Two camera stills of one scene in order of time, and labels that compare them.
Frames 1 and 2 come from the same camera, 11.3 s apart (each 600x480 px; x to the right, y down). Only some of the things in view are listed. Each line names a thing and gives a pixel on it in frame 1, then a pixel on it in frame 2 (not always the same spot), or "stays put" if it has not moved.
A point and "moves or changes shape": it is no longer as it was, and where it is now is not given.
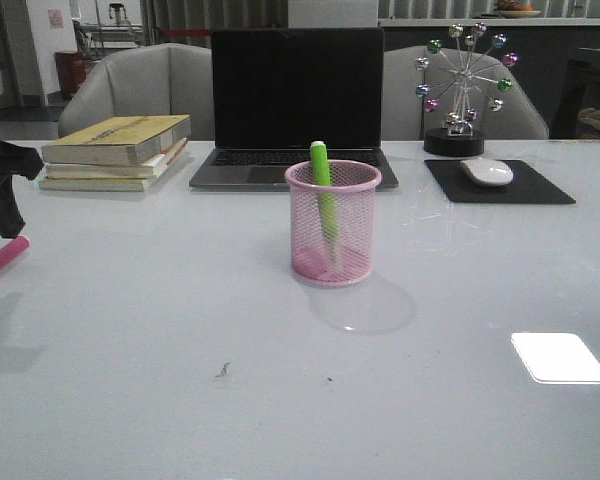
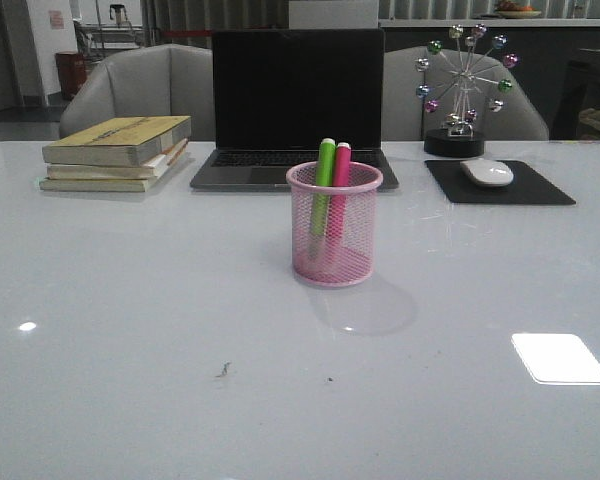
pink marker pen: [1, 257] to [341, 186]
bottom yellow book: [95, 184] stays put
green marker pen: [327, 199] moves or changes shape
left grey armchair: [156, 79] stays put
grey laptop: [275, 92] stays put
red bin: [72, 71] stays put
